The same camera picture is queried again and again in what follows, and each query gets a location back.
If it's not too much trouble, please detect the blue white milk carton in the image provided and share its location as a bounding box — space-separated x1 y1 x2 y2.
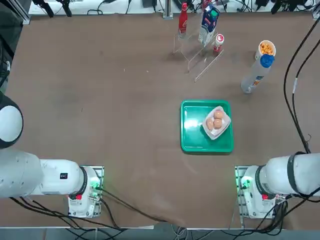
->
198 4 221 48

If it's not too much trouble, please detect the clear acrylic display stand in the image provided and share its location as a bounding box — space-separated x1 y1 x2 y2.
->
172 32 225 83

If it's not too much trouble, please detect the green plastic tray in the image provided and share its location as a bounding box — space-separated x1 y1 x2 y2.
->
180 99 235 155

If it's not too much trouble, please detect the white egg holder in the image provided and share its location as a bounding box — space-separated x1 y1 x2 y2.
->
201 106 231 140

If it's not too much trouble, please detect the small red bottle white lid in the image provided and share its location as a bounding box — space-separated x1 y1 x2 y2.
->
212 34 225 53

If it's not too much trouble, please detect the clear bottle blue cap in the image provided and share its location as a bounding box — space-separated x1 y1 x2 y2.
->
241 54 275 95

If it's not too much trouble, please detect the white cup of popcorn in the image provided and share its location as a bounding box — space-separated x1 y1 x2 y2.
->
254 40 277 62

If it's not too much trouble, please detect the black cable on table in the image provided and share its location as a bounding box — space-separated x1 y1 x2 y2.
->
99 188 171 223

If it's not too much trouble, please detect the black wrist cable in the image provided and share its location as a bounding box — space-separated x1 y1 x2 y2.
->
283 18 320 154

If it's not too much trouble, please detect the black cable with white tag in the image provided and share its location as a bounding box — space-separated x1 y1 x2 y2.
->
291 41 320 153

